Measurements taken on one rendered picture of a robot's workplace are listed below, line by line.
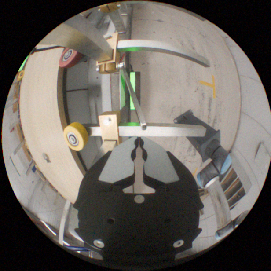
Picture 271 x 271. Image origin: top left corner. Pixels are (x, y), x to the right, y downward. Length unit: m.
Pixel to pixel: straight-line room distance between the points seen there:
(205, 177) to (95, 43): 0.81
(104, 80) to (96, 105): 0.15
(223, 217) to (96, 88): 1.07
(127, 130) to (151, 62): 1.01
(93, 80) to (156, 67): 0.80
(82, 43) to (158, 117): 1.11
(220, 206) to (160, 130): 0.63
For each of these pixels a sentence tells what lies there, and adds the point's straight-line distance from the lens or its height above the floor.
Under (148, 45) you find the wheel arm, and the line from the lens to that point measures 0.26.
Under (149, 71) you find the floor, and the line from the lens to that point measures 1.12.
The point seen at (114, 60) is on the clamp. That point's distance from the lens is 0.23.
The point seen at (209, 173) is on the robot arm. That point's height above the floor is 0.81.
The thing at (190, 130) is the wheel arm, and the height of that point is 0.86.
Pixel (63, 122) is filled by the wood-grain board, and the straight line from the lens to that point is 0.30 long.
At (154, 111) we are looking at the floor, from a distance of 1.12.
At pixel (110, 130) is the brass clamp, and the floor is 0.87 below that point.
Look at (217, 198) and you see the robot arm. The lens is 0.70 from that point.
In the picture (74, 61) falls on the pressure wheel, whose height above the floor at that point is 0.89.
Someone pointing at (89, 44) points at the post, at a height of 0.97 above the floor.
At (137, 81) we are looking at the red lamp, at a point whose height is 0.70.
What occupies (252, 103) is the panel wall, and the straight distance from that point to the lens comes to 2.67.
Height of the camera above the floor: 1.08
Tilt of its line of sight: 62 degrees down
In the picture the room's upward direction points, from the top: 179 degrees counter-clockwise
